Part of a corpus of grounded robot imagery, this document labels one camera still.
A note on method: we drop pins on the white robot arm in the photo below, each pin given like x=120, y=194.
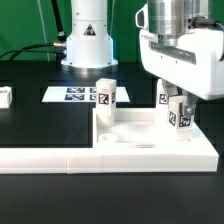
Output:
x=89, y=46

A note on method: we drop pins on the white L-shaped obstacle fence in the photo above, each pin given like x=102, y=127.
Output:
x=90, y=160

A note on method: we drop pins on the white marker sheet with tags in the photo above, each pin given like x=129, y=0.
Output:
x=69, y=94

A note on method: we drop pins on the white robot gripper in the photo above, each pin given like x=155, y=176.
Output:
x=182, y=46

